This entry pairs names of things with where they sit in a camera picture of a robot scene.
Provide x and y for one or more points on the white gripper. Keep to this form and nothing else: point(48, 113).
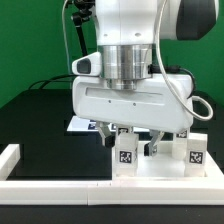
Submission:
point(151, 105)

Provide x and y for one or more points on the white square tabletop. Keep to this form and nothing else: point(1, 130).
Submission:
point(164, 166)

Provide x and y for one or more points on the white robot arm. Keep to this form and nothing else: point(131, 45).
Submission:
point(119, 83)

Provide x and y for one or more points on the white marker sheet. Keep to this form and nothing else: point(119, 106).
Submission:
point(83, 125)

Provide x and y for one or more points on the white U-shaped fence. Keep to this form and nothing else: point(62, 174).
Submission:
point(117, 191)

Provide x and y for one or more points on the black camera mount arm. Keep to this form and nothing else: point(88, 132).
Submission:
point(80, 17)

